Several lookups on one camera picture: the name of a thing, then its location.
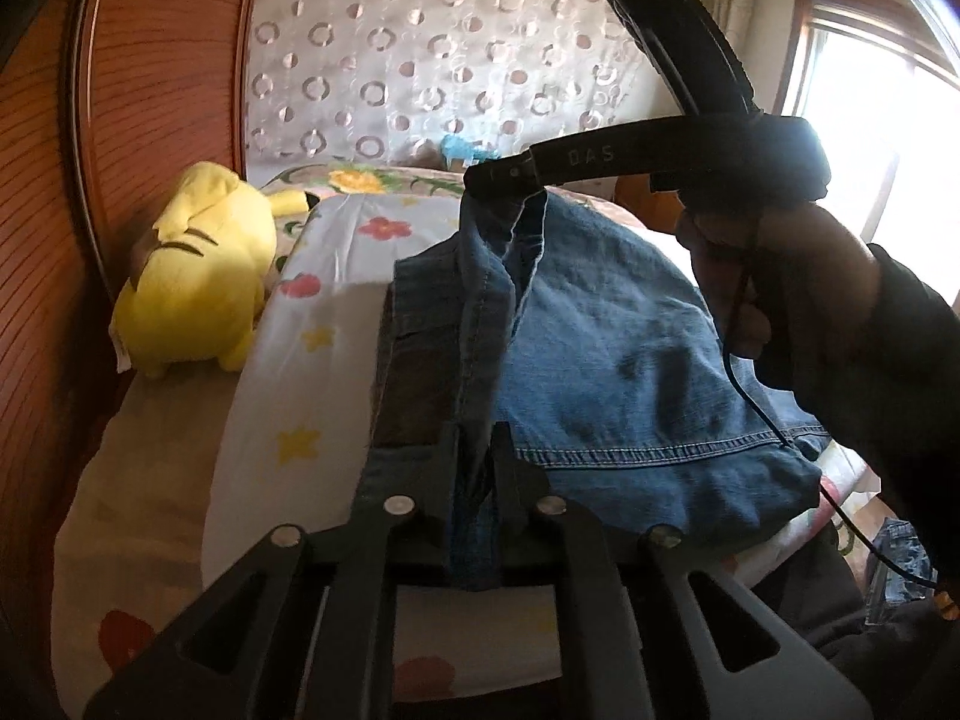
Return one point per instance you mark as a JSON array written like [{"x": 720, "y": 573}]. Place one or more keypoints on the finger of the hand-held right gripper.
[
  {"x": 570, "y": 161},
  {"x": 667, "y": 22}
]

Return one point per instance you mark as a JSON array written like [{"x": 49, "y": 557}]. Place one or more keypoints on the person's right hand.
[{"x": 787, "y": 277}]

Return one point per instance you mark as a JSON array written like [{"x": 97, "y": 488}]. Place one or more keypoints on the blue denim pants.
[{"x": 600, "y": 360}]

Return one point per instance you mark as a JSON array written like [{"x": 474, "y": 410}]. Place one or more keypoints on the floral blanket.
[{"x": 360, "y": 180}]

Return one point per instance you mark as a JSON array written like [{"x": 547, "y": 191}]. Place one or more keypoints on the window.
[{"x": 862, "y": 75}]

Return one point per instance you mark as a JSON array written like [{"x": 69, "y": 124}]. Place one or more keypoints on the circle pattern wall curtain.
[{"x": 420, "y": 52}]

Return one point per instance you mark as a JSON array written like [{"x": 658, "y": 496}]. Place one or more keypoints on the yellow plush toy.
[{"x": 195, "y": 277}]

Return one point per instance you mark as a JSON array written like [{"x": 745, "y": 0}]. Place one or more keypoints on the person's dark clothing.
[{"x": 862, "y": 660}]

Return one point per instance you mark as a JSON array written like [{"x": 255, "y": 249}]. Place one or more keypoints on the wooden slatted wardrobe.
[{"x": 150, "y": 52}]

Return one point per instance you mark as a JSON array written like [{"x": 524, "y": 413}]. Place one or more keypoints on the blue denim garment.
[{"x": 900, "y": 562}]

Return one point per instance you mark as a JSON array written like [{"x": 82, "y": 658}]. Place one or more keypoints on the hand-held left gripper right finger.
[{"x": 510, "y": 487}]

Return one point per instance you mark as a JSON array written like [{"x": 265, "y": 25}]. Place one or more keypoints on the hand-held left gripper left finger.
[{"x": 442, "y": 487}]

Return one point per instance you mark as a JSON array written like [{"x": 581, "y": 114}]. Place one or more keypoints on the person's right forearm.
[{"x": 900, "y": 360}]

